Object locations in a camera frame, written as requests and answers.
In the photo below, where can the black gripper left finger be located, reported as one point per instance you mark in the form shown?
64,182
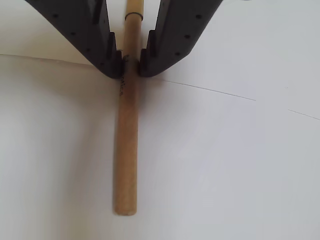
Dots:
85,30

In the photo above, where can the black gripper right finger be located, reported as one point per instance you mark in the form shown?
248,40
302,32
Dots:
175,32

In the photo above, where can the brown wooden pen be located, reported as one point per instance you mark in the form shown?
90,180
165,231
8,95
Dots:
126,150

